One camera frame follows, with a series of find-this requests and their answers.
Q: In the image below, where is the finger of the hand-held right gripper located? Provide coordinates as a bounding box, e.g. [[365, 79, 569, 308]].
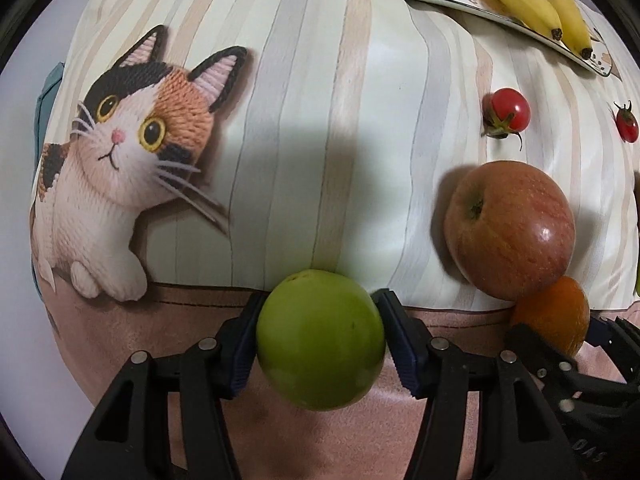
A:
[[502, 323, 640, 412], [587, 315, 640, 386]]

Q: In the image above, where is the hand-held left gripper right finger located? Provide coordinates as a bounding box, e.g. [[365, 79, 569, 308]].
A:
[[371, 287, 583, 480]]

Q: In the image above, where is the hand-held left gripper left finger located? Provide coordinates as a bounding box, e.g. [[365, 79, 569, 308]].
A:
[[61, 291, 271, 480]]

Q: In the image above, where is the orange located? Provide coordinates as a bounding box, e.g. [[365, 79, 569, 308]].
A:
[[510, 276, 591, 358]]

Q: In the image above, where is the red yellow apple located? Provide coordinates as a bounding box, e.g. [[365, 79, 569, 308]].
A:
[[444, 160, 577, 302]]

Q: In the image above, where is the red cherry tomato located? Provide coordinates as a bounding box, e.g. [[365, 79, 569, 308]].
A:
[[613, 101, 640, 143], [481, 87, 531, 151]]

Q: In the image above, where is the striped cat print blanket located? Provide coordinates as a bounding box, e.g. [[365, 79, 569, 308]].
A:
[[27, 0, 640, 480]]

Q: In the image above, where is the blue cloth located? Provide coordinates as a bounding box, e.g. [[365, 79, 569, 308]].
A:
[[30, 62, 66, 293]]

